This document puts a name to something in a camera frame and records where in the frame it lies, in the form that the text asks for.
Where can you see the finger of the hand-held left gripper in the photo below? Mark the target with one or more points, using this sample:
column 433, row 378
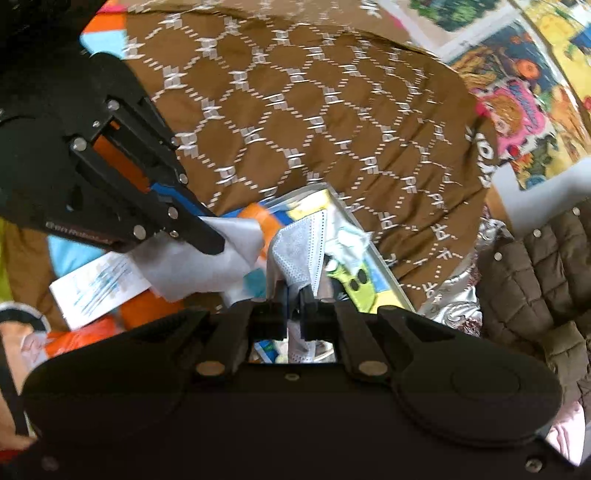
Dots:
column 194, row 233
column 171, row 196

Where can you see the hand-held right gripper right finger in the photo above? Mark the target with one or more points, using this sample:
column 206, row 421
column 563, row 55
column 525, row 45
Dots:
column 318, row 321

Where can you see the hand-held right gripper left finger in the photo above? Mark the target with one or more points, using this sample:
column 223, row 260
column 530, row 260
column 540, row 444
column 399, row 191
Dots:
column 270, row 321

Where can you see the white non-woven cloth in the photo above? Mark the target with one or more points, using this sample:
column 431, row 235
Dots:
column 184, row 272

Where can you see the grey face mask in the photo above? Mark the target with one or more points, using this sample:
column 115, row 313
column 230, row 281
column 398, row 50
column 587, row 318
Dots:
column 295, row 249

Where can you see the small white and blue cloth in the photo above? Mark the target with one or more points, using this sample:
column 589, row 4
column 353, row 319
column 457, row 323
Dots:
column 351, row 240

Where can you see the white packet with blue print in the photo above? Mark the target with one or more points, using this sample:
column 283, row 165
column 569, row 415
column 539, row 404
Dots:
column 97, row 288

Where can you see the colourful patchwork blanket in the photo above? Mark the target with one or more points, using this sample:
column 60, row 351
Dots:
column 27, row 263

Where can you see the silver floral satin quilt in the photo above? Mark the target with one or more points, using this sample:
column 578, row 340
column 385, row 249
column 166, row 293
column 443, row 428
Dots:
column 452, row 304

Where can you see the orange and white plastic bag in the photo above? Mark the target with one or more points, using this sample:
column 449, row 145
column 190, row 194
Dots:
column 78, row 339

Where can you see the brown patterned blanket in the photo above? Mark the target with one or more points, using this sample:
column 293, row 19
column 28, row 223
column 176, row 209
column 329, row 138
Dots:
column 323, row 115

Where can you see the brown quilted jacket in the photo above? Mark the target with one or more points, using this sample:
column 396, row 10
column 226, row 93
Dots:
column 531, row 286

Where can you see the pink cloth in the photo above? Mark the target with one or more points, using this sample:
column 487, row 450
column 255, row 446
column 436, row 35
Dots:
column 570, row 434

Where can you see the green tree wall poster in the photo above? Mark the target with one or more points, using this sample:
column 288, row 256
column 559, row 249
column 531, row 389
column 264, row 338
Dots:
column 457, row 14

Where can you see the blue and yellow wall poster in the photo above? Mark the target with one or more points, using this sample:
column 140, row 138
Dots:
column 568, row 46

